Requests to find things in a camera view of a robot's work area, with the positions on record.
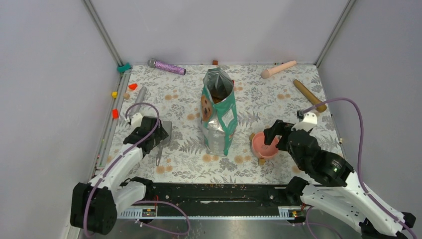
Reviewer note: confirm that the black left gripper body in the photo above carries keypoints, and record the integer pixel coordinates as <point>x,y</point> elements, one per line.
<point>159,136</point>

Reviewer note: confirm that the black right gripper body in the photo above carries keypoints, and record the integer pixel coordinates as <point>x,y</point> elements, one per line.
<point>281,128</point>

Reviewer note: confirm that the green dog food bag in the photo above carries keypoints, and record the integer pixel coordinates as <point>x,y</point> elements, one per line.
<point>218,111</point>

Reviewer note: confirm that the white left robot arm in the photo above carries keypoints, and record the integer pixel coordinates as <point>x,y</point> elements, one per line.
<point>97,204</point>

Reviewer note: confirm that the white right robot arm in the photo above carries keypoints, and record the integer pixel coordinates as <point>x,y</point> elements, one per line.
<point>346,197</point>

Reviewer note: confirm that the pink pet bowl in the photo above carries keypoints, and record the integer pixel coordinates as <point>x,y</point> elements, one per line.
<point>260,149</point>

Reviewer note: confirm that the grey plastic scoop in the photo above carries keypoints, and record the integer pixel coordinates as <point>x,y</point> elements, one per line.
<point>167,125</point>

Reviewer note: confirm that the grey cylinder tool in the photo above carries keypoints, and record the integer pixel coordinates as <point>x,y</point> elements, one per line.
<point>140,98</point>

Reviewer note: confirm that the orange toy block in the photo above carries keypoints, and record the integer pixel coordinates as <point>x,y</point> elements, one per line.
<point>115,114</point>

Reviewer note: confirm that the floral table mat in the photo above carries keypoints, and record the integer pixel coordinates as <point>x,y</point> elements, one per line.
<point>176,98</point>

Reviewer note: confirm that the red toy block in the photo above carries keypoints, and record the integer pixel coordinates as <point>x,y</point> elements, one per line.
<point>133,86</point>

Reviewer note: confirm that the brown wooden rolling pin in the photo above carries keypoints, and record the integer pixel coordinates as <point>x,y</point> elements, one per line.
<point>310,96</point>

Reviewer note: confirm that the pink toy stick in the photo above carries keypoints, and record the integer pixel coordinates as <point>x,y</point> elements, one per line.
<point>276,69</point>

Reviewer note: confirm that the purple glitter microphone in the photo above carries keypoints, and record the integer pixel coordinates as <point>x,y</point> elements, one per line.
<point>153,63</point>

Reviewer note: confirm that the teal clip in corner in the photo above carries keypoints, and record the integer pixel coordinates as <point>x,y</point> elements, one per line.
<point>124,67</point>

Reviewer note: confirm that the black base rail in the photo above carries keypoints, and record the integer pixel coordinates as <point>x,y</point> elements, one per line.
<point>215,201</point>

